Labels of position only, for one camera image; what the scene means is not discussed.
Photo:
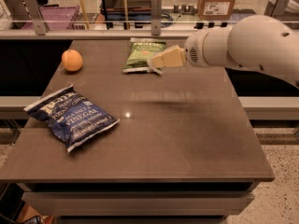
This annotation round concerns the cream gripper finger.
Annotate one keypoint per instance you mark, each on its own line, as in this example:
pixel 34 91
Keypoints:
pixel 171 57

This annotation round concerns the green jalapeno chip bag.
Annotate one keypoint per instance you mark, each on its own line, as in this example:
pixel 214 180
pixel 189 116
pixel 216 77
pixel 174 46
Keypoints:
pixel 141 49

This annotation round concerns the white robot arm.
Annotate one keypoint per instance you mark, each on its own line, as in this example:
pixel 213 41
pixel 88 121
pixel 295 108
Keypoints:
pixel 257 43

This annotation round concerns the blue salt vinegar chip bag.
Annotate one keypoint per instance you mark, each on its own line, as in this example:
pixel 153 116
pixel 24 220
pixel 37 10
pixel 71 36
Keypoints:
pixel 72 117

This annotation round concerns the cardboard box with label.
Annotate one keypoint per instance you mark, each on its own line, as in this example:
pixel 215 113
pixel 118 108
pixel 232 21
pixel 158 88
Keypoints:
pixel 215 9

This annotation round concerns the orange fruit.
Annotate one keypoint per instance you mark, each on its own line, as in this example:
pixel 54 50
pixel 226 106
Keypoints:
pixel 72 60

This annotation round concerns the pink plastic crate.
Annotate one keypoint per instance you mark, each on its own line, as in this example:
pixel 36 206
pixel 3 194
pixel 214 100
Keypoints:
pixel 59 18

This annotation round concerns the centre metal railing post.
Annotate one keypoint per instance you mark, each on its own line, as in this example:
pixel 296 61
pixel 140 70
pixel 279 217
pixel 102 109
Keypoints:
pixel 156 12

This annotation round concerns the metal railing post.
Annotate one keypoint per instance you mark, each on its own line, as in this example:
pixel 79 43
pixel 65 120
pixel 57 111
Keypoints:
pixel 156 12
pixel 281 7
pixel 40 26

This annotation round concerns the right metal railing post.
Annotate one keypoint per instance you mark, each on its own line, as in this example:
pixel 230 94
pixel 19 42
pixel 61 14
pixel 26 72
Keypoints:
pixel 281 7

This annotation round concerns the left metal railing post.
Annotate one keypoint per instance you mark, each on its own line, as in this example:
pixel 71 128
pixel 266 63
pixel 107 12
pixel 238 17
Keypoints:
pixel 40 26

